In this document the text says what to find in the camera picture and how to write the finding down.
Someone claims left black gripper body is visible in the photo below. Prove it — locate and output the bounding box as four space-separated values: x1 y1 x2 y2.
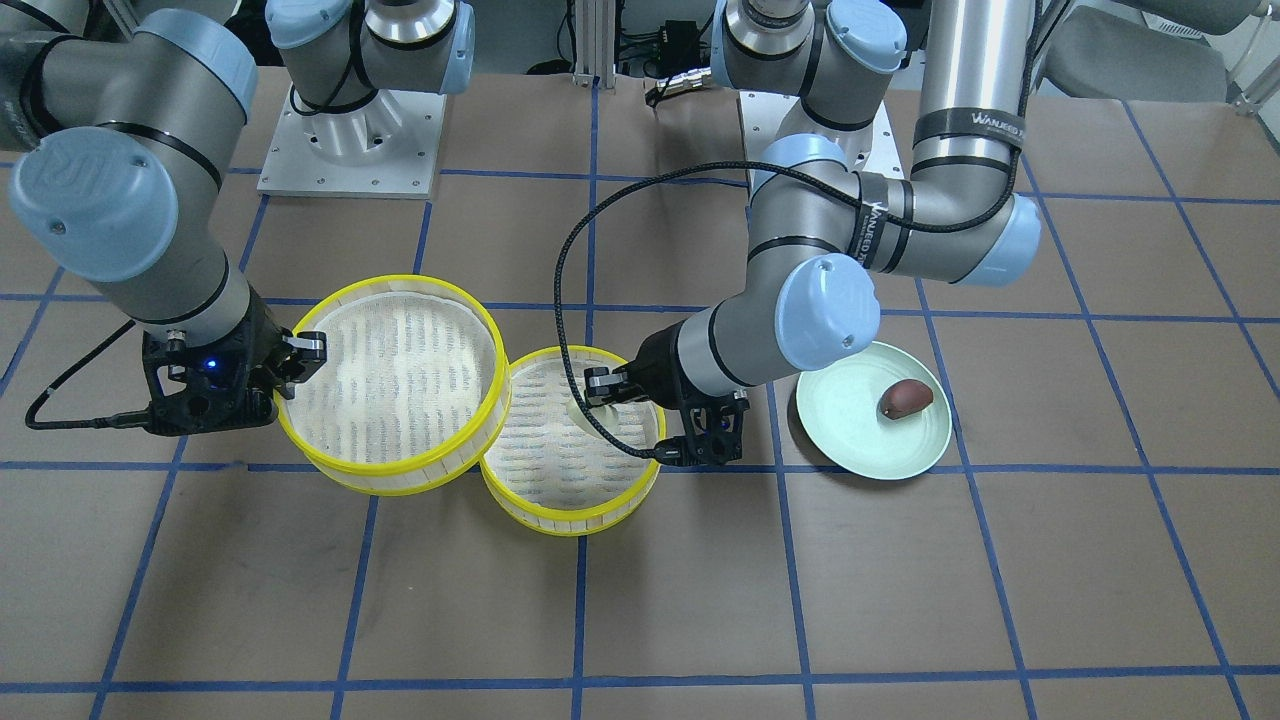
635 325 749 468

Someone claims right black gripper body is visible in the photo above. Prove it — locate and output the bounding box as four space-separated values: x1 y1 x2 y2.
142 290 285 437

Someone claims yellow steamer layer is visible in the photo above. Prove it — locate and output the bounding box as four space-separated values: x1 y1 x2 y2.
276 274 512 496
480 347 659 537

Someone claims brown steamed bun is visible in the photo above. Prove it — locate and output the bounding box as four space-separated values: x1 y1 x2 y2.
877 378 934 421

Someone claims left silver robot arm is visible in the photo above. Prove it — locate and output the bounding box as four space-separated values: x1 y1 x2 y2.
564 1 1042 468

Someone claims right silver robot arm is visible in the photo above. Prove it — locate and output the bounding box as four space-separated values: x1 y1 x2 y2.
3 1 328 437

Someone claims pale green plate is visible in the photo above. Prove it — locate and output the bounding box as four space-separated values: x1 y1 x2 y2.
795 341 954 480

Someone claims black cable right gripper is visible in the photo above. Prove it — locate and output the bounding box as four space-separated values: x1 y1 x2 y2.
26 318 161 432

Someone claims aluminium frame post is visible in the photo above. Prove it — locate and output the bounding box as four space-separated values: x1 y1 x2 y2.
572 0 617 90

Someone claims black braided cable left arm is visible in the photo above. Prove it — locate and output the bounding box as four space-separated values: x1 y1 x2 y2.
553 100 1041 462

